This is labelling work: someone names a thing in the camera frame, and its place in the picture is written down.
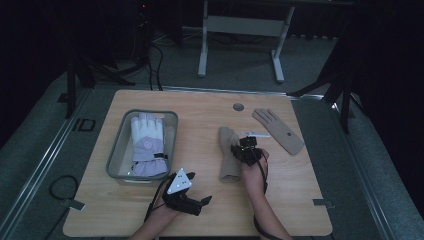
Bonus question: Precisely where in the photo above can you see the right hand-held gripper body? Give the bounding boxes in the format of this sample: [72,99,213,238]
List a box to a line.
[233,131,272,167]

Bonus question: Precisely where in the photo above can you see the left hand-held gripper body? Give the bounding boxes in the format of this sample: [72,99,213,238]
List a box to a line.
[162,167,203,217]

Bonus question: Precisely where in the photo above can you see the beige knit glove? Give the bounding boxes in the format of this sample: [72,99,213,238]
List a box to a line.
[251,107,306,156]
[218,125,243,184]

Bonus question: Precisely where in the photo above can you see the white and purple glove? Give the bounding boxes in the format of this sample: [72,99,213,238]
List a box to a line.
[129,112,169,178]

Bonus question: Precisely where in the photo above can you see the clear plastic bin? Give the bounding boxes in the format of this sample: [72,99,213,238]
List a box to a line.
[105,108,179,185]

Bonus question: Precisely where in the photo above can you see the person's right hand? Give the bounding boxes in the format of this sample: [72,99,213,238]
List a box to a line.
[240,148,270,195]

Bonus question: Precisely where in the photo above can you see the person's left hand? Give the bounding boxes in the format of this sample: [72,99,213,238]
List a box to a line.
[150,188,183,225]

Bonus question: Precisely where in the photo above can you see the grey tape piece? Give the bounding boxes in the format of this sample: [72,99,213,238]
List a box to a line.
[312,198,336,210]
[60,198,86,212]

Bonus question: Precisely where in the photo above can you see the black metal stand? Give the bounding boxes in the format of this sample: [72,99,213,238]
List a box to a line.
[287,66,356,134]
[64,56,136,120]

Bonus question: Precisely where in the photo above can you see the dark equipment with red light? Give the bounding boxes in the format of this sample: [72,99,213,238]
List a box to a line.
[134,0,155,64]

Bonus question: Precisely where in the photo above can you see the left hand-held gripper black cable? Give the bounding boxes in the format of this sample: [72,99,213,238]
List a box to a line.
[143,175,173,223]

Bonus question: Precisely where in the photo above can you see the metal floor rail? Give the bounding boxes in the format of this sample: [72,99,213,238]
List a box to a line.
[161,85,325,101]
[0,88,93,240]
[333,103,398,240]

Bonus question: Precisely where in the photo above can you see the black floor cables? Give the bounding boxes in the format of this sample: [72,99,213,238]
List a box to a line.
[146,43,165,92]

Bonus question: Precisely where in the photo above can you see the white metal desk frame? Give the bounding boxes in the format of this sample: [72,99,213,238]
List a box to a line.
[197,0,296,84]

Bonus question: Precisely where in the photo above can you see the black looped cable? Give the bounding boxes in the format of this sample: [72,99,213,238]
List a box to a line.
[43,174,80,240]

